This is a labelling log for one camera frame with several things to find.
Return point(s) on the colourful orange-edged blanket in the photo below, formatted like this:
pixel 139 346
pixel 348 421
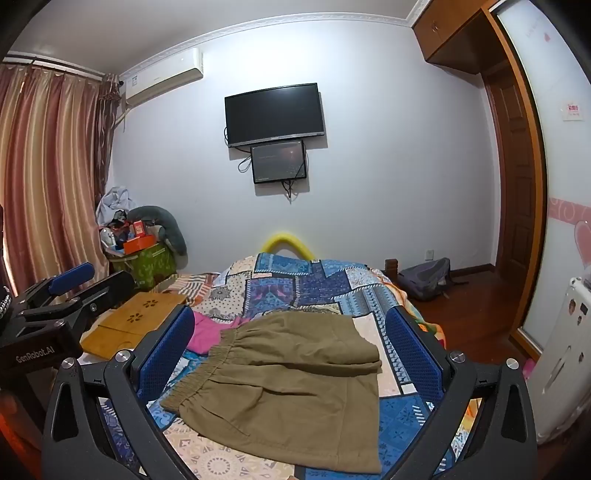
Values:
pixel 434 332

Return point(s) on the blue patchwork bedsheet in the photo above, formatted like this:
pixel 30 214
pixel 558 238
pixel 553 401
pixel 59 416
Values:
pixel 304 286

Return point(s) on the olive green pants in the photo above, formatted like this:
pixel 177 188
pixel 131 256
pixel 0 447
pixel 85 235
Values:
pixel 286 378

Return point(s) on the bamboo lap tray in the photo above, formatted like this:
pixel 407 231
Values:
pixel 134 318

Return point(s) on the white air conditioner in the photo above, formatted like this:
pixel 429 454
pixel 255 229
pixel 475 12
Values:
pixel 161 76

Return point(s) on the grey curved pillow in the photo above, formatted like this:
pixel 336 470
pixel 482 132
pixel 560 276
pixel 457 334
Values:
pixel 173 228

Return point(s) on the wooden bedpost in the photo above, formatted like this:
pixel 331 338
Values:
pixel 392 270

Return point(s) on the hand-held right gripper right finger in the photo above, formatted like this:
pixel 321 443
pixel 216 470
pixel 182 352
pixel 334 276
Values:
pixel 415 355

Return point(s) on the green patterned storage box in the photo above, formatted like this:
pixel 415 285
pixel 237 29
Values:
pixel 150 265

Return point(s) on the small pink door sticker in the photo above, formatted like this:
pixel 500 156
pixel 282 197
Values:
pixel 574 110

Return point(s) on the black white beaded band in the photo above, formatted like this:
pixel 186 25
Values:
pixel 3 301

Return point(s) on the orange box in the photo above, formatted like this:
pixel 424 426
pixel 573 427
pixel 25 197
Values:
pixel 138 244

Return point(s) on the pale clothes pile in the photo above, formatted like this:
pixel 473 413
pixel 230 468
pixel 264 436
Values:
pixel 115 201

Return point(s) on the dark curtain rail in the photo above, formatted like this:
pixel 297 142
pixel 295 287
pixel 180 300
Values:
pixel 55 64

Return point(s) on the pink cloth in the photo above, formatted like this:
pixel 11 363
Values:
pixel 207 332

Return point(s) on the white plastic appliance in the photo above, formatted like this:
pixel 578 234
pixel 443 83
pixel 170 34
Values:
pixel 563 360

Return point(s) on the grey backpack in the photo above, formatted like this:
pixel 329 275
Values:
pixel 425 279

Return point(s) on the striped pink curtain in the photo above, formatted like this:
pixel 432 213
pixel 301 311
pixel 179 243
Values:
pixel 51 175

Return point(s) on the brown wooden door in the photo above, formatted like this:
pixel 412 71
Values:
pixel 512 175

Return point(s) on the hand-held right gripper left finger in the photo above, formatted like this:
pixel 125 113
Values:
pixel 166 353

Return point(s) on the yellow foam tube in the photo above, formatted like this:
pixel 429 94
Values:
pixel 286 240

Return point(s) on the brown overhead cabinet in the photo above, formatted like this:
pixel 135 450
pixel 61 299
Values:
pixel 448 32

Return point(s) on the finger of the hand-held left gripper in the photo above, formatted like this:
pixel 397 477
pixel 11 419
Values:
pixel 71 277
pixel 108 290

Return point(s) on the black wall television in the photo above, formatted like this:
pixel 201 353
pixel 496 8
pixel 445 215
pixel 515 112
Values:
pixel 274 115

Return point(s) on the small black wall monitor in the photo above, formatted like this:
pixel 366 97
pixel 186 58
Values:
pixel 279 161

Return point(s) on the frosted sliding wardrobe door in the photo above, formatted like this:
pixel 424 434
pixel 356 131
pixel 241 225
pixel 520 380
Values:
pixel 563 184

